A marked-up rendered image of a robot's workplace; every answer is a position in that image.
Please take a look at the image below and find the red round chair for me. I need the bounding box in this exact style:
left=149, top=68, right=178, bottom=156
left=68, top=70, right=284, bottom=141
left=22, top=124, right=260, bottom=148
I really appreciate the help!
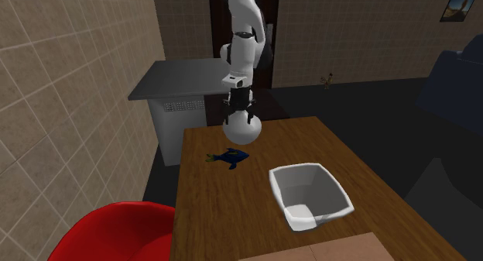
left=46, top=201, right=176, bottom=261

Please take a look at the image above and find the small brown figure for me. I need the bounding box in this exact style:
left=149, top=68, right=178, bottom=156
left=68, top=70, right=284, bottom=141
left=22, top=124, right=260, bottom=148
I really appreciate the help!
left=320, top=72, right=335, bottom=90

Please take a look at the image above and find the dark blue sofa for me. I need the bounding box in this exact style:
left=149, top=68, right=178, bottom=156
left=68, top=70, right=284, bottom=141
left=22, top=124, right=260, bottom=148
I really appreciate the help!
left=414, top=33, right=483, bottom=137

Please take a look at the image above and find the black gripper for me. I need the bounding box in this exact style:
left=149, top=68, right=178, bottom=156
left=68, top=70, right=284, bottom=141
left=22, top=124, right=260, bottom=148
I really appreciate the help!
left=222, top=85, right=257, bottom=126

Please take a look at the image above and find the brown wooden table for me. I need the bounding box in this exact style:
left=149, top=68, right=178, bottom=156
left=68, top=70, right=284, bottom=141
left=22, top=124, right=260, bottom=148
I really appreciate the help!
left=170, top=115, right=468, bottom=261

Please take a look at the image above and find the grey desk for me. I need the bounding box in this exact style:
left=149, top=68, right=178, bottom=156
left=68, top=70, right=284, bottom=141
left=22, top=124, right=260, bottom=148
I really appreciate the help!
left=127, top=57, right=232, bottom=167

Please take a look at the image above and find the white square bowl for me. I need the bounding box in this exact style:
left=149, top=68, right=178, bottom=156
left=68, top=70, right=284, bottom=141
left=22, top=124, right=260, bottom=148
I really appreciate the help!
left=268, top=162, right=355, bottom=232

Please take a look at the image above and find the small framed wall picture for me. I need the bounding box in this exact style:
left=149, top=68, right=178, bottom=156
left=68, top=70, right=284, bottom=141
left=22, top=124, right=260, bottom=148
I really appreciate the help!
left=440, top=0, right=477, bottom=23

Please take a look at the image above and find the dark door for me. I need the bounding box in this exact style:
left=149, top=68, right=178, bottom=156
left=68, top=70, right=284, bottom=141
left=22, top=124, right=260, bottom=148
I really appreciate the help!
left=208, top=0, right=281, bottom=91

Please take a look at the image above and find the blue toy fish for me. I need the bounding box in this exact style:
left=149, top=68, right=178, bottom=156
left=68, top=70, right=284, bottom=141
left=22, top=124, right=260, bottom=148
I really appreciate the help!
left=205, top=147, right=250, bottom=171

